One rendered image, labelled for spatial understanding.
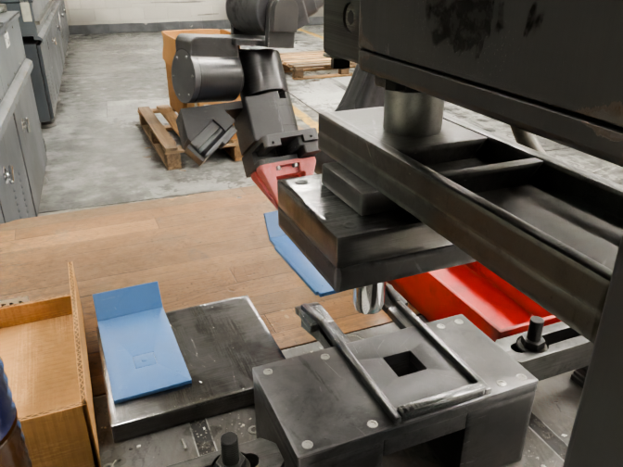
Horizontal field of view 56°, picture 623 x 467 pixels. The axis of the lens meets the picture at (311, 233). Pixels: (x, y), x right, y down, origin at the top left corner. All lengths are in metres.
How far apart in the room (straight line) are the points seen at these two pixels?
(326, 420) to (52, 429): 0.21
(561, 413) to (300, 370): 0.26
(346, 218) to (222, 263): 0.47
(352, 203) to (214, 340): 0.31
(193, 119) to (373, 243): 0.36
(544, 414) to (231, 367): 0.30
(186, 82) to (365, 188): 0.35
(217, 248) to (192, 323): 0.22
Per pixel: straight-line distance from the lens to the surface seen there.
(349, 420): 0.44
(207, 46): 0.66
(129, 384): 0.58
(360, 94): 0.81
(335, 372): 0.48
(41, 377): 0.65
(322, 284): 0.57
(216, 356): 0.60
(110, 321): 0.68
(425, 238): 0.36
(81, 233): 0.95
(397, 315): 0.54
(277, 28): 0.67
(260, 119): 0.66
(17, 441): 0.21
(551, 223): 0.29
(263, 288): 0.75
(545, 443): 0.58
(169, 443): 0.55
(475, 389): 0.46
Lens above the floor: 1.28
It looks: 26 degrees down
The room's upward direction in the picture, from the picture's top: straight up
